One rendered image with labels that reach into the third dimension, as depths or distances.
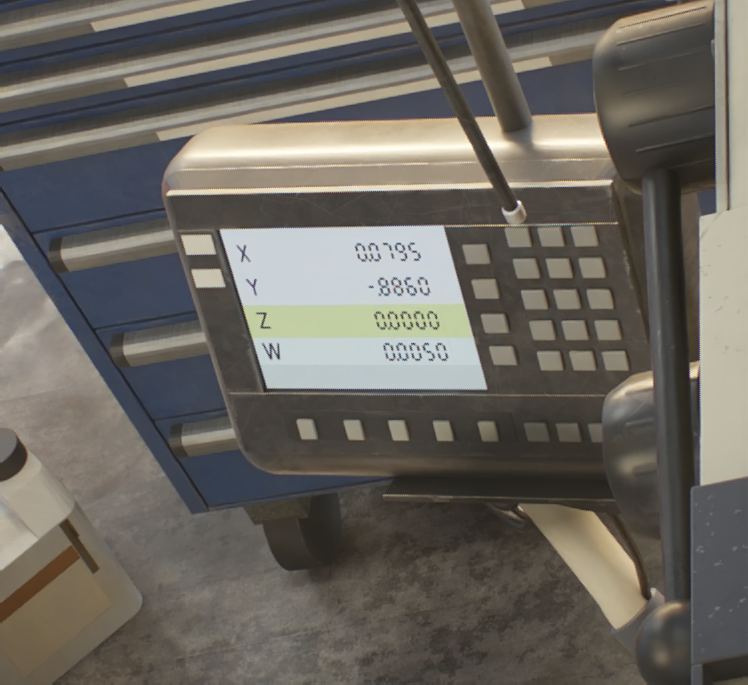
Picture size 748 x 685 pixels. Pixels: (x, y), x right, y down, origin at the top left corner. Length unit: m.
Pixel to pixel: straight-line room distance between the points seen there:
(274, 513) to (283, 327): 1.45
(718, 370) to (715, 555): 0.09
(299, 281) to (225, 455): 1.37
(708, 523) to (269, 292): 1.16
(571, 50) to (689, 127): 1.75
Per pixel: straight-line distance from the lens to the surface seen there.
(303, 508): 3.76
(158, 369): 3.57
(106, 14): 3.19
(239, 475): 3.68
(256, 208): 2.28
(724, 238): 1.26
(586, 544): 2.46
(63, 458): 4.11
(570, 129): 2.21
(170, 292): 3.48
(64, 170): 3.38
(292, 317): 2.31
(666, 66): 1.41
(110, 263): 3.43
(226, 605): 3.88
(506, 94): 2.21
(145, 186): 3.38
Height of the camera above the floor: 2.77
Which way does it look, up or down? 43 degrees down
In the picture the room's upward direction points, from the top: 30 degrees counter-clockwise
